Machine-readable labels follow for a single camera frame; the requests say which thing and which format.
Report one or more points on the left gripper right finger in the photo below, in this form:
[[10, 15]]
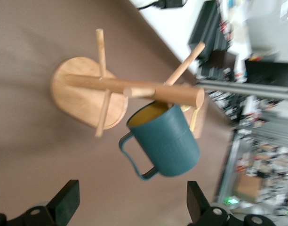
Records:
[[200, 209]]

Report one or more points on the black power adapter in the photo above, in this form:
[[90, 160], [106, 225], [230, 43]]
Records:
[[172, 2]]

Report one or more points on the wooden mug rack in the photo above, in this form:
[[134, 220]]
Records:
[[144, 88]]

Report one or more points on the bamboo cutting board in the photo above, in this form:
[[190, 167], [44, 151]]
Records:
[[201, 123]]

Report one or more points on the aluminium frame rail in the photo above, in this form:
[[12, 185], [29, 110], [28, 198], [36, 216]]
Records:
[[240, 88]]

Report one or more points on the teal cup yellow inside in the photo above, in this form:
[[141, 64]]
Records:
[[167, 146]]

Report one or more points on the black crate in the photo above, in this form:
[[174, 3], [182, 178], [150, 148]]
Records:
[[205, 30]]

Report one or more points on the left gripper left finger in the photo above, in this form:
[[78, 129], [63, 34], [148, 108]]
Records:
[[64, 204]]

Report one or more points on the lemon slice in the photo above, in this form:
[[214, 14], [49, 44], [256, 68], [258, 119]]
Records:
[[185, 108]]

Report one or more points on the yellow plastic fork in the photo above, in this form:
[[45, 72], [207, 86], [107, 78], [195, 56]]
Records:
[[194, 118]]

